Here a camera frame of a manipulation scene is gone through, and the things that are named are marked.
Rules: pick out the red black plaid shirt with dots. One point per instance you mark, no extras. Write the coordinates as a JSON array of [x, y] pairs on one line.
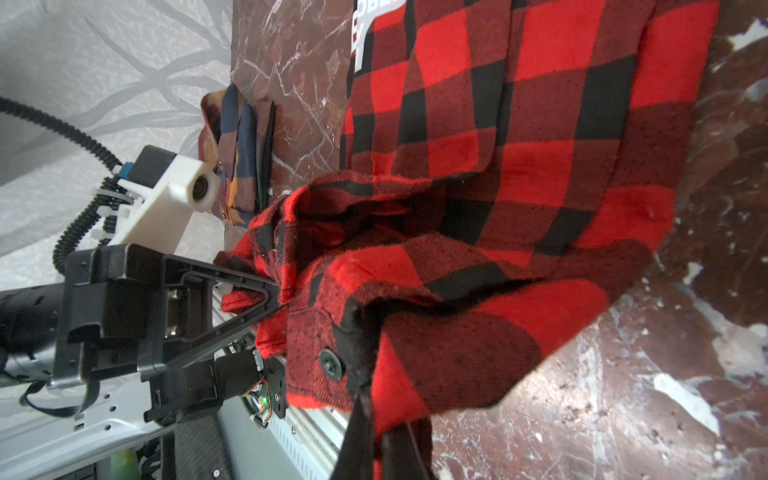
[[508, 168]]

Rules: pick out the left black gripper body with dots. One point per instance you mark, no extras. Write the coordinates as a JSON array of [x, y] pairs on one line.
[[125, 309]]

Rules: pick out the folded multicolour plaid shirt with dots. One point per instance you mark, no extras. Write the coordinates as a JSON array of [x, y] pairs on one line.
[[237, 142]]

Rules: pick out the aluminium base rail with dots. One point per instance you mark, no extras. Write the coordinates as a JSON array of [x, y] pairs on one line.
[[302, 445]]

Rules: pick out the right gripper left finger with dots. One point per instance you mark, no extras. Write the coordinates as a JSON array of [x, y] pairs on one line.
[[356, 456]]

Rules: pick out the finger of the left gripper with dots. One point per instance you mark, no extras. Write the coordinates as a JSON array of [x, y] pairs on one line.
[[208, 307]]

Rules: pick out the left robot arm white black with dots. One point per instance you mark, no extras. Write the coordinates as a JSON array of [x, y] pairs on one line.
[[29, 320]]

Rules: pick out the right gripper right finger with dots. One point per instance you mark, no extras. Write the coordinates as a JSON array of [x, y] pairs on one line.
[[407, 451]]

